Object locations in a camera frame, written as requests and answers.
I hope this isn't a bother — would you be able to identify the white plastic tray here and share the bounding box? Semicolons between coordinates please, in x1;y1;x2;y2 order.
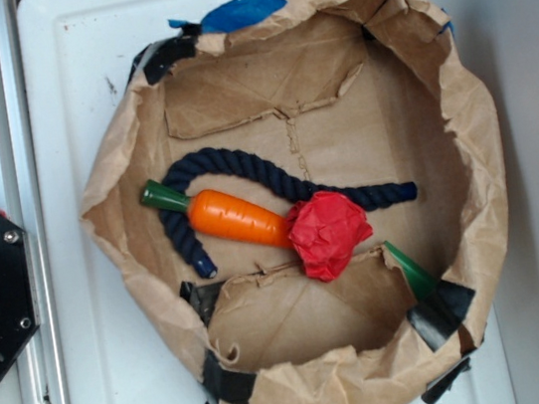
10;0;519;404

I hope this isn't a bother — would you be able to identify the brown paper bag container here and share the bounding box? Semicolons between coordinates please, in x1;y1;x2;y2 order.
81;0;509;404

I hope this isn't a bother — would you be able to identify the orange toy carrot green top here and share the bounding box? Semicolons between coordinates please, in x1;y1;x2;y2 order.
141;179;293;249

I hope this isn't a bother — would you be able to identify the aluminium frame rail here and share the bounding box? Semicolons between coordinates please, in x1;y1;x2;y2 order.
0;0;71;404

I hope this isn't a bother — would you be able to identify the green cone under bag flap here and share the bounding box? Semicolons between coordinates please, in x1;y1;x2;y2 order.
384;241;438;301

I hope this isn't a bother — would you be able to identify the crumpled red paper ball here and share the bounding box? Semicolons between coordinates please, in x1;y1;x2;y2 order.
286;191;373;283

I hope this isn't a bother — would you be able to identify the dark blue twisted rope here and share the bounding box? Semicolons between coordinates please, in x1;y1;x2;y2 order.
150;118;428;286

